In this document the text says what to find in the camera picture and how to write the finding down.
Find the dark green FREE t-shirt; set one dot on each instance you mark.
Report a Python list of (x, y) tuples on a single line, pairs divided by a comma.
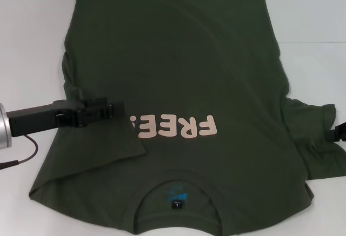
[(178, 66)]

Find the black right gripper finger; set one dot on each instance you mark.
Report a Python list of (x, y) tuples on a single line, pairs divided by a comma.
[(336, 135)]

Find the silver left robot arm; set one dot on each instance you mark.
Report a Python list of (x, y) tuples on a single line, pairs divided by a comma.
[(5, 128)]

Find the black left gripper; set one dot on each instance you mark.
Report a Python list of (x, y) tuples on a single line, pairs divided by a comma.
[(35, 120)]

